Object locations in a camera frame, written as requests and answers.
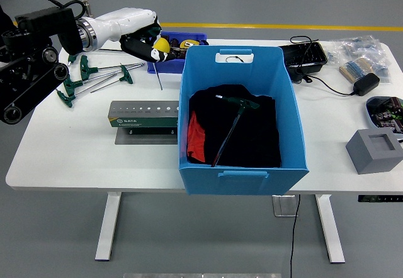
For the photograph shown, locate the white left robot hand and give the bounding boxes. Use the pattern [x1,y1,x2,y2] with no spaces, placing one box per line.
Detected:
[91,7,177,64]

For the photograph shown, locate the green silver wrench stand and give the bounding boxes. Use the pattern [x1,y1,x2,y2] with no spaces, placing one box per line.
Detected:
[108,100,180,128]

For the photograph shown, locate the large green T-handle hex wrench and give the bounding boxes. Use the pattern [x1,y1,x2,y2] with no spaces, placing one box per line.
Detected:
[212,94,261,168]

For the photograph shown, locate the large blue storage box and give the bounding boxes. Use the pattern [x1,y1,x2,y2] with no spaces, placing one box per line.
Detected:
[178,45,310,196]

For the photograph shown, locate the yellow ball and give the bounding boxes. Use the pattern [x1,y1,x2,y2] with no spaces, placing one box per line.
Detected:
[156,37,171,54]

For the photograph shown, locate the dark electronic parts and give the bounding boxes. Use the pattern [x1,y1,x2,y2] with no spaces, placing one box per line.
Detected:
[169,38,186,60]

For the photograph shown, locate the small blue parts bin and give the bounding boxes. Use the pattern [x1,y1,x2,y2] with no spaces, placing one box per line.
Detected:
[146,31,208,74]

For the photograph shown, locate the yellow tape measure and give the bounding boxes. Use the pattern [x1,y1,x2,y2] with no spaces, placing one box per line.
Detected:
[179,38,202,51]

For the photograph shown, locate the red cloth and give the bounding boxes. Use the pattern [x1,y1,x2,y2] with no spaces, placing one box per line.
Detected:
[186,111,206,163]

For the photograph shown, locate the black cloth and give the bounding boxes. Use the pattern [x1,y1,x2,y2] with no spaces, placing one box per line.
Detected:
[188,82,282,168]

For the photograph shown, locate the black plastic tray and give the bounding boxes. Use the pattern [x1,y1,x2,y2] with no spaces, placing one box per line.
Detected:
[279,42,328,82]

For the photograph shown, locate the white table leg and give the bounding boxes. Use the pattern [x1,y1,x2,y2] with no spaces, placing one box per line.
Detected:
[94,192,123,262]
[314,194,346,264]

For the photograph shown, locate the taped resistor strip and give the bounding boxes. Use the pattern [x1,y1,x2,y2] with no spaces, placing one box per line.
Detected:
[339,57,374,82]

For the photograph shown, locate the clear plastic component bags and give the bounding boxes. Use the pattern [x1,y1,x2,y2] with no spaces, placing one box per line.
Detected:
[326,35,393,82]

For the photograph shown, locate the small metal floor plate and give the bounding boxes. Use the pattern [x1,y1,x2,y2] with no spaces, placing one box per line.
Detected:
[272,194,300,218]

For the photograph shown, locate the black power adapter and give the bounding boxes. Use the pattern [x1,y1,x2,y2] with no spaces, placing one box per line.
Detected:
[352,72,381,96]

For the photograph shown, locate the light blue tray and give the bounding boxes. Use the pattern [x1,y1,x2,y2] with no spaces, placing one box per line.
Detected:
[365,95,403,140]

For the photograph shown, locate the circuit parts pile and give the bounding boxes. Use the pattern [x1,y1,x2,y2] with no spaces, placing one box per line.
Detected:
[370,97,403,134]

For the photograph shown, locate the grey foam cube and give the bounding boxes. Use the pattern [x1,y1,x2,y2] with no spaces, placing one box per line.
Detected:
[345,128,403,175]

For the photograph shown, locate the black table control panel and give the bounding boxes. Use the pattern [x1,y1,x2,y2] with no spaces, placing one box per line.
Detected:
[357,194,403,203]

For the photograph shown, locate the black adapter cable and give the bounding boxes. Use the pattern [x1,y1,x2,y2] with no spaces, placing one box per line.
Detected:
[288,35,356,97]

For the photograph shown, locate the black floor cable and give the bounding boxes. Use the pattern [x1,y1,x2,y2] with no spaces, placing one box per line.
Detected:
[288,194,302,278]

